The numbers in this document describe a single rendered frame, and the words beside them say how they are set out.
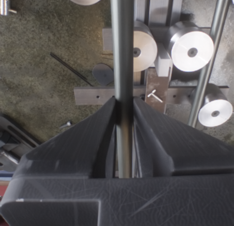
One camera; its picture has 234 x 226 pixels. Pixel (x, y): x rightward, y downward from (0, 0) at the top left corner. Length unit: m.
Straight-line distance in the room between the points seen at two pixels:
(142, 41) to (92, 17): 0.11
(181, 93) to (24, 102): 0.29
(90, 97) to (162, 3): 0.17
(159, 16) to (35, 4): 0.18
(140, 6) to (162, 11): 0.03
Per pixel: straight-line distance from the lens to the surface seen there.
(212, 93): 0.32
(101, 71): 0.36
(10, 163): 0.57
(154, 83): 0.29
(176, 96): 0.34
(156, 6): 0.30
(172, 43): 0.27
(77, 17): 0.33
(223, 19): 0.26
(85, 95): 0.33
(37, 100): 0.42
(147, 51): 0.25
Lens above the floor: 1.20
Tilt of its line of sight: 53 degrees down
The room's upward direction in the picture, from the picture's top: 180 degrees clockwise
